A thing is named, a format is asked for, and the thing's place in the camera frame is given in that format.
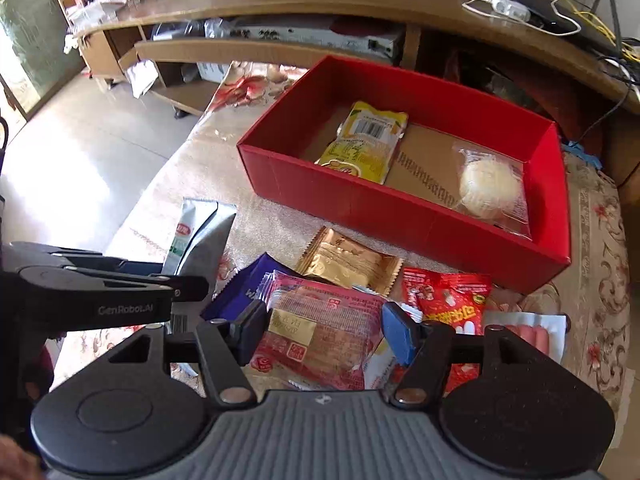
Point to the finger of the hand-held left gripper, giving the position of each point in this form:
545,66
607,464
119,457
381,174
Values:
145,267
192,290

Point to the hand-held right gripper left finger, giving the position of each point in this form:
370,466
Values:
251,332

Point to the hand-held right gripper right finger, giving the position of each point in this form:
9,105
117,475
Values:
399,332

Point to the white packet with red label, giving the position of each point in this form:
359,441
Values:
382,371

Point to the purple snack packet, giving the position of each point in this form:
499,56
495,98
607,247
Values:
240,285

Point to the silver green print snack packet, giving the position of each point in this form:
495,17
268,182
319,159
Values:
205,240

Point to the red snack packet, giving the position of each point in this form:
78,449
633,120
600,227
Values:
450,305

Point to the pink clear bread packet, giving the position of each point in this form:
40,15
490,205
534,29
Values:
320,330

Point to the gold snack packet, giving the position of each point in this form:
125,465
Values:
345,260

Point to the red cardboard box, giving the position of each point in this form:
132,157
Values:
375,215

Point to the clear sausage pack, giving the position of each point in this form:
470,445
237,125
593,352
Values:
525,332

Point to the floral tablecloth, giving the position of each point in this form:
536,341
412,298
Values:
200,170

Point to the clear-wrapped round pastry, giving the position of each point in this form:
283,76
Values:
487,185

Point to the yellow snack packet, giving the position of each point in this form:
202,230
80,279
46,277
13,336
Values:
360,150

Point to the white plastic bag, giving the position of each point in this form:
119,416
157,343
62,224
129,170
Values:
142,77

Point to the small white box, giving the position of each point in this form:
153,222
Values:
212,72

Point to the blue plastic piece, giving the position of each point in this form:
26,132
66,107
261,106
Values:
585,155

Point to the glass sliding door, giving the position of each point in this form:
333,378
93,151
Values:
35,35

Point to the silver media player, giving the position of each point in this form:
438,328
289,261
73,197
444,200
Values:
310,37

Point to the white power adapter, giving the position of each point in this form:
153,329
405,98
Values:
510,8

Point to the black router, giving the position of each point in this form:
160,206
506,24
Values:
540,7

